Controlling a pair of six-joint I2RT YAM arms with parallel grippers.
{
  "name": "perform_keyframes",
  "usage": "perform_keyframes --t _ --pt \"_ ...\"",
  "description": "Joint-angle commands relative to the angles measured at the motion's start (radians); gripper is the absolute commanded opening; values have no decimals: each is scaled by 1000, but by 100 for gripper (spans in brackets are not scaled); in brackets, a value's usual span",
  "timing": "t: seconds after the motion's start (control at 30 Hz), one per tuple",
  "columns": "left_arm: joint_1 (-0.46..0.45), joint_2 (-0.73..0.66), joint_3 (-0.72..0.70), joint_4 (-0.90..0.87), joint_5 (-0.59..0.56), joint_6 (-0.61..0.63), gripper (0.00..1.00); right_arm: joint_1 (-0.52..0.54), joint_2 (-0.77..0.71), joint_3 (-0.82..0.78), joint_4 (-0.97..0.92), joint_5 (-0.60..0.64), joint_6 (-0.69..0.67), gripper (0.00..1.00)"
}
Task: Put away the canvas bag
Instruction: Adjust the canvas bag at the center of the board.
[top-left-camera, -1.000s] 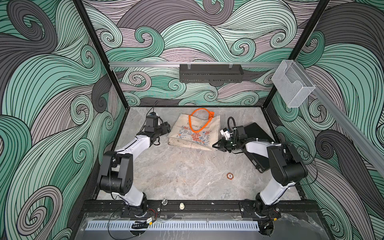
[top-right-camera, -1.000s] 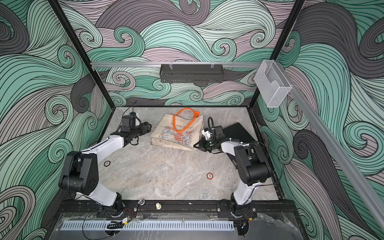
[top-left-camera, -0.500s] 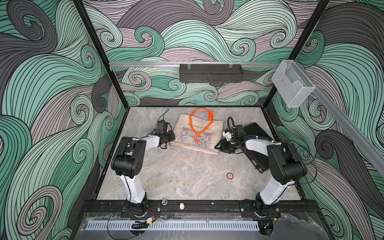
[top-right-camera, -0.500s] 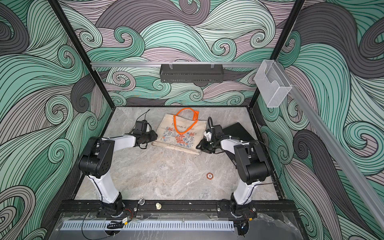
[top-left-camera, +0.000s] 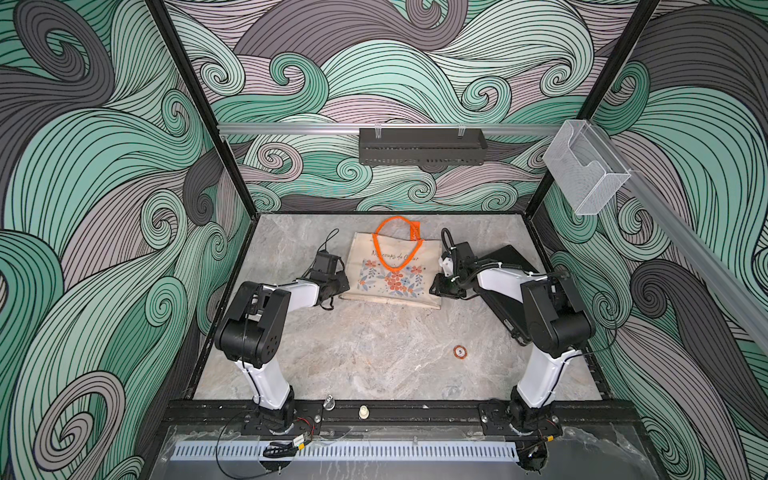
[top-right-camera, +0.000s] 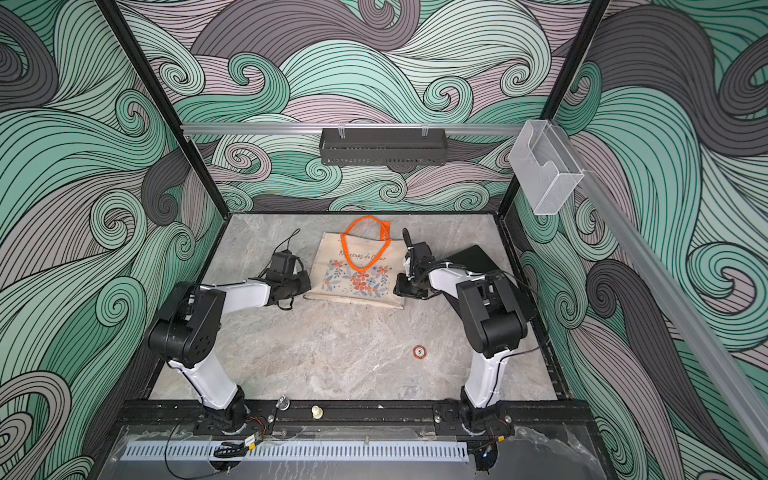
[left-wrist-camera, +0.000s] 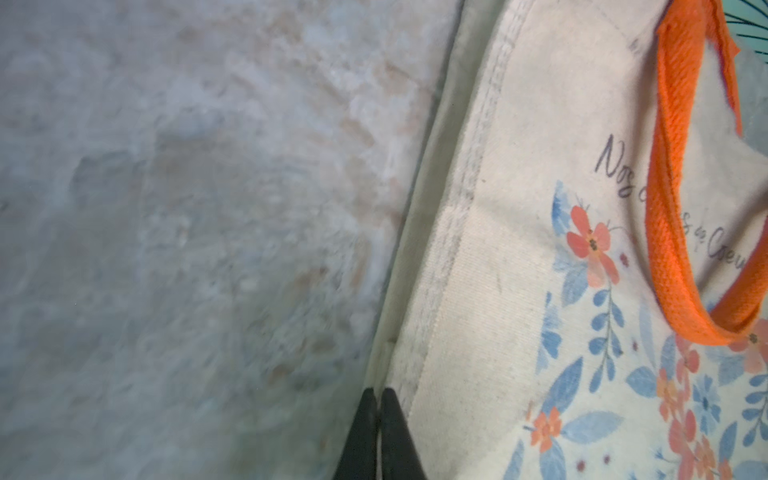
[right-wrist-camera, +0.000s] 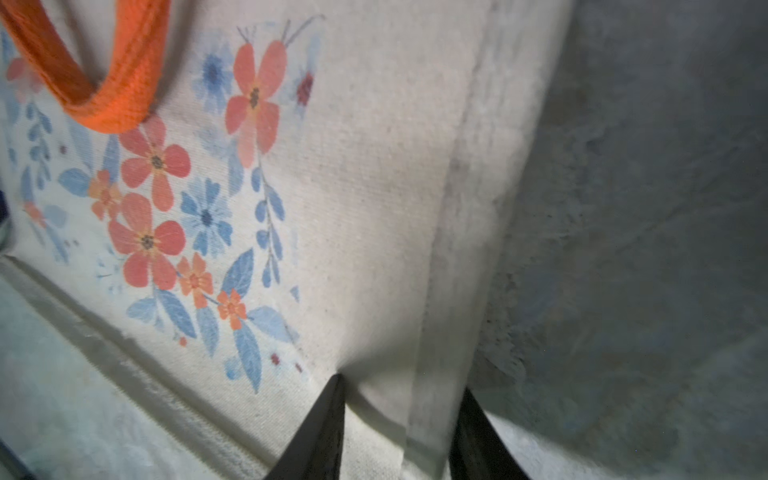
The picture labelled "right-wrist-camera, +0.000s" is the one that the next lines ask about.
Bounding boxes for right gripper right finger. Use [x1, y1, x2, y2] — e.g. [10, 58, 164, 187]
[448, 388, 530, 480]

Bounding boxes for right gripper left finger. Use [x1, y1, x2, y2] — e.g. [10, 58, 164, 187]
[264, 373, 346, 480]

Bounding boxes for beige floral canvas tote bag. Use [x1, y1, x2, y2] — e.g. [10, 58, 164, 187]
[1, 1, 574, 479]

